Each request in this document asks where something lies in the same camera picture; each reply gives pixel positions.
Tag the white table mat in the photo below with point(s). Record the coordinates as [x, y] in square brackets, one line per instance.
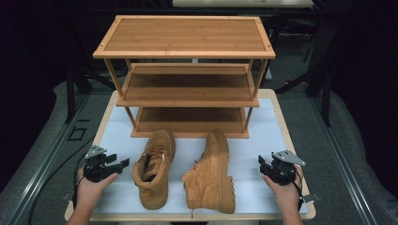
[266, 131]

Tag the person's left hand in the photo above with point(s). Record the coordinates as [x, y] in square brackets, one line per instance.
[89, 192]

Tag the person's right hand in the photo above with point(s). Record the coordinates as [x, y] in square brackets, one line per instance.
[287, 197]

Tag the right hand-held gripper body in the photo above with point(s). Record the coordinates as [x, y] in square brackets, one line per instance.
[283, 170]

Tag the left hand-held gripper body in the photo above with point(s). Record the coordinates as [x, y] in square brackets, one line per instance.
[97, 168]

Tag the grey aluminium floor rail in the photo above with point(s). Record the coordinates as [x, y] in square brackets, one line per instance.
[47, 165]
[344, 162]

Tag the tan suede boot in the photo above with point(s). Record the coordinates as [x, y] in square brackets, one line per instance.
[163, 144]
[212, 175]

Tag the black metal stand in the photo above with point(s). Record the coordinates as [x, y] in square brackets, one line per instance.
[327, 93]
[70, 93]

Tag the three-tier wooden shoe rack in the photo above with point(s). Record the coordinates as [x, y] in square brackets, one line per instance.
[187, 37]

